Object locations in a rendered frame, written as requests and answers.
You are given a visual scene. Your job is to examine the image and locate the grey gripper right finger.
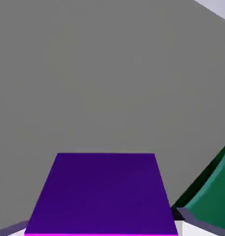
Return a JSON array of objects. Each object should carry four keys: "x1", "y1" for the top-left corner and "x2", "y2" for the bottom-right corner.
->
[{"x1": 171, "y1": 206, "x2": 225, "y2": 236}]

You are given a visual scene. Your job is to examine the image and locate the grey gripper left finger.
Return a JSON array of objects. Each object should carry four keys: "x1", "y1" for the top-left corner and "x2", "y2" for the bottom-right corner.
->
[{"x1": 0, "y1": 220, "x2": 30, "y2": 236}]

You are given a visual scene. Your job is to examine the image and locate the small purple cube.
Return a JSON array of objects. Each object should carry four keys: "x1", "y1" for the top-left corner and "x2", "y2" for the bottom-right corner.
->
[{"x1": 24, "y1": 152, "x2": 179, "y2": 236}]

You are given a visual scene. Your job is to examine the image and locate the large green box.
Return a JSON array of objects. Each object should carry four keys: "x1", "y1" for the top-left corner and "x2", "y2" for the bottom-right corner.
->
[{"x1": 170, "y1": 139, "x2": 225, "y2": 232}]

